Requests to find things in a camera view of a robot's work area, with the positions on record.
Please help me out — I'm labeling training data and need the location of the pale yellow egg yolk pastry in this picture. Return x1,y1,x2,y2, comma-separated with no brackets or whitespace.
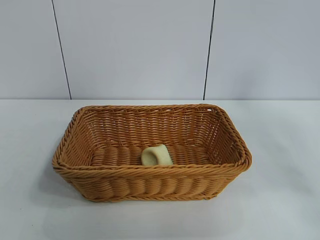
141,144,175,166

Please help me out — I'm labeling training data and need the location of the brown woven wicker basket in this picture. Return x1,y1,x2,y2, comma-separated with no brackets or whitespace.
51,103,253,202

